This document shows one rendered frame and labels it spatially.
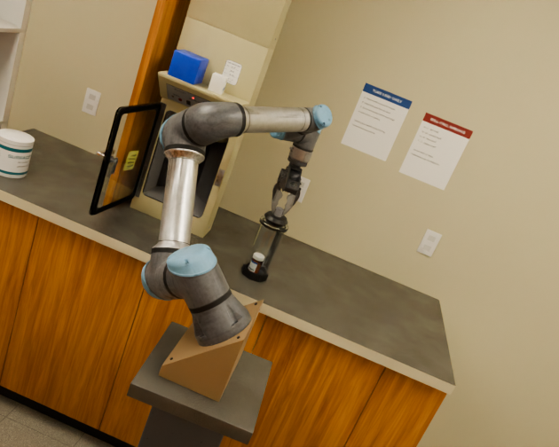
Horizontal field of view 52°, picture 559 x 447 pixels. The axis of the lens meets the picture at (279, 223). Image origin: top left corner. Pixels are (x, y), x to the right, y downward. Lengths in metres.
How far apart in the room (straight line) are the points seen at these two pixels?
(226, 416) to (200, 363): 0.14
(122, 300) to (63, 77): 1.17
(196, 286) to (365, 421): 1.02
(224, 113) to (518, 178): 1.45
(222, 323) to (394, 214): 1.34
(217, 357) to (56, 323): 1.07
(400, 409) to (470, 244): 0.86
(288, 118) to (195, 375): 0.78
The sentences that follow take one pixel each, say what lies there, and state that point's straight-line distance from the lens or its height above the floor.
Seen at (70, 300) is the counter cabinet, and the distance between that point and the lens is 2.32.
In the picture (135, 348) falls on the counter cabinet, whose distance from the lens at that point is 2.29.
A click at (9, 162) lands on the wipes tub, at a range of 2.36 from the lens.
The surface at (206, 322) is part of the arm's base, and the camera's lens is 1.45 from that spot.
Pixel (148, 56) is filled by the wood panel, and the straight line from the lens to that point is 2.15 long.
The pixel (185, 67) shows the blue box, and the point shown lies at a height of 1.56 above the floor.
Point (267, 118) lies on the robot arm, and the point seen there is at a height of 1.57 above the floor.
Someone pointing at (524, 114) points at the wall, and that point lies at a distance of 2.58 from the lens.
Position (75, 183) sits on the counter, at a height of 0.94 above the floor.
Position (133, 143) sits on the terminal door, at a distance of 2.14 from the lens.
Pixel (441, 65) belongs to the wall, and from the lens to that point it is 2.51.
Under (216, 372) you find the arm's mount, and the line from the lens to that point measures 1.47.
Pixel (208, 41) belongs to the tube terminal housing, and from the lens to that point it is 2.17.
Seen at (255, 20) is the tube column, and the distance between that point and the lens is 2.13.
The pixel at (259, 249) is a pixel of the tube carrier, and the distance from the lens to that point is 2.07.
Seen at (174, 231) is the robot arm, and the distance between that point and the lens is 1.57.
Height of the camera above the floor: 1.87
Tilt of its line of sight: 20 degrees down
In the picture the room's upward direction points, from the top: 22 degrees clockwise
